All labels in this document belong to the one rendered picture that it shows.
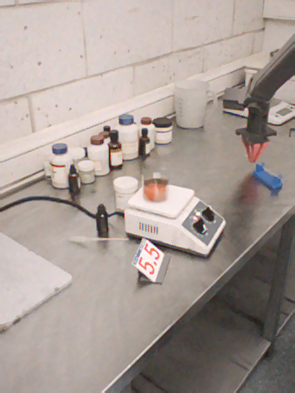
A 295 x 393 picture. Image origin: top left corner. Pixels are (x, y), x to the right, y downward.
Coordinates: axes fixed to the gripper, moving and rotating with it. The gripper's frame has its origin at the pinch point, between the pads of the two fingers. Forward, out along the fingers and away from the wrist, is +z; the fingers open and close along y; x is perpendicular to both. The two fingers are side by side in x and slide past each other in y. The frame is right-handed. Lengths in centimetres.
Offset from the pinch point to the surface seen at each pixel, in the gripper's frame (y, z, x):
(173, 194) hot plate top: 35.1, -5.5, 19.2
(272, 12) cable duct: -66, -28, -87
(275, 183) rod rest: 0.6, 2.0, 12.2
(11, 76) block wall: 63, -25, -22
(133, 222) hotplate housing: 45.3, -1.2, 20.6
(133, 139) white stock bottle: 30.5, -3.6, -19.5
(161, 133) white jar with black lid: 17.6, -0.9, -27.3
